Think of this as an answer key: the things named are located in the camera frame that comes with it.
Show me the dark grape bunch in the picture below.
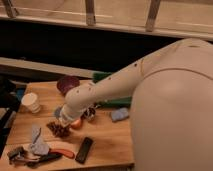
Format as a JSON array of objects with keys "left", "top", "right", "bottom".
[{"left": 47, "top": 122, "right": 70, "bottom": 138}]

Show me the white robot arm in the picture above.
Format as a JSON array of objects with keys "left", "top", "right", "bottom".
[{"left": 60, "top": 39, "right": 213, "bottom": 171}]

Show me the small blue bowl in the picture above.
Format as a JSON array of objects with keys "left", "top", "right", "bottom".
[{"left": 54, "top": 107, "right": 62, "bottom": 119}]

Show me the purple bowl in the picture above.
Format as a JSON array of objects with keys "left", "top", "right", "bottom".
[{"left": 57, "top": 75, "right": 80, "bottom": 96}]

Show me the red yellow apple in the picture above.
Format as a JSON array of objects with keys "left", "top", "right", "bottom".
[{"left": 71, "top": 118, "right": 82, "bottom": 129}]

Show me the small metal cup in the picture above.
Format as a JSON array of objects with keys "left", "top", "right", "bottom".
[{"left": 83, "top": 107, "right": 96, "bottom": 122}]

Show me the black remote control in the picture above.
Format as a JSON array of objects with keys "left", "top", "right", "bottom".
[{"left": 75, "top": 137, "right": 93, "bottom": 164}]

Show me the blue grey cloth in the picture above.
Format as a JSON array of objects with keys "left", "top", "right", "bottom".
[{"left": 28, "top": 125, "right": 49, "bottom": 156}]

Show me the white paper cup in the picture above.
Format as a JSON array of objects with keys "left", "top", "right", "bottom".
[{"left": 21, "top": 93, "right": 41, "bottom": 113}]

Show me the dark chair at left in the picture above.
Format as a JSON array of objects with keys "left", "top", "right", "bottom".
[{"left": 0, "top": 75, "right": 20, "bottom": 156}]

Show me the blue sponge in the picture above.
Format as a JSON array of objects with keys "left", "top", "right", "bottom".
[{"left": 110, "top": 108, "right": 129, "bottom": 122}]

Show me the dark metal clip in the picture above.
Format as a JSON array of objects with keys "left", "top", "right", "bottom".
[{"left": 7, "top": 146, "right": 27, "bottom": 165}]

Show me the green plastic tray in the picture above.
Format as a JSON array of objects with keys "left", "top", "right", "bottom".
[{"left": 92, "top": 72, "right": 132, "bottom": 108}]

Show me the red handled tool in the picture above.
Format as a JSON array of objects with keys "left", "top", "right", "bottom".
[{"left": 49, "top": 148, "right": 75, "bottom": 159}]

